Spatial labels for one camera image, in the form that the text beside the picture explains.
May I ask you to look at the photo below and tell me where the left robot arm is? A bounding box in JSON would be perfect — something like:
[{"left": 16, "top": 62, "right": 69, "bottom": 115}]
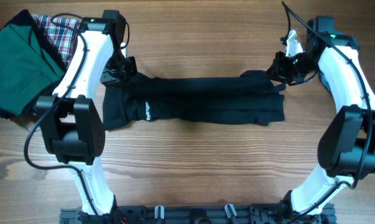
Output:
[{"left": 36, "top": 10, "right": 138, "bottom": 223}]

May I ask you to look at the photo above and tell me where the green folded cloth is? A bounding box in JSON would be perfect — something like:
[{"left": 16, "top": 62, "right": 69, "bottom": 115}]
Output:
[{"left": 0, "top": 24, "right": 65, "bottom": 117}]

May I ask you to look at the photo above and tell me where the plaid red blue shirt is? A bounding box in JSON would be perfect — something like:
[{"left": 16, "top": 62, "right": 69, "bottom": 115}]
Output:
[{"left": 32, "top": 14, "right": 79, "bottom": 68}]

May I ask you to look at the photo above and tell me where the blue denim cloth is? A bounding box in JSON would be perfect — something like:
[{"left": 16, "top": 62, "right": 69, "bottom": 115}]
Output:
[{"left": 318, "top": 73, "right": 331, "bottom": 94}]

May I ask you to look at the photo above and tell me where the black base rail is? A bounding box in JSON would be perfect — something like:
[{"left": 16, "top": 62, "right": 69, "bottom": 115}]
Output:
[{"left": 59, "top": 203, "right": 337, "bottom": 224}]

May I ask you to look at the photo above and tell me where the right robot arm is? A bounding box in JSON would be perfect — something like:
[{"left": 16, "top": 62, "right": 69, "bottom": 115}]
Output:
[{"left": 265, "top": 16, "right": 375, "bottom": 222}]

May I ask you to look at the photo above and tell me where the black shirt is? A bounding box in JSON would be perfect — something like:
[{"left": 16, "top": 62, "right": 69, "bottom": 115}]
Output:
[{"left": 103, "top": 70, "right": 285, "bottom": 130}]

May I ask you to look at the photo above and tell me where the black folded garment under green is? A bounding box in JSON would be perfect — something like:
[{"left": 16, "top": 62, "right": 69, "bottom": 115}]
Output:
[{"left": 0, "top": 9, "right": 69, "bottom": 120}]

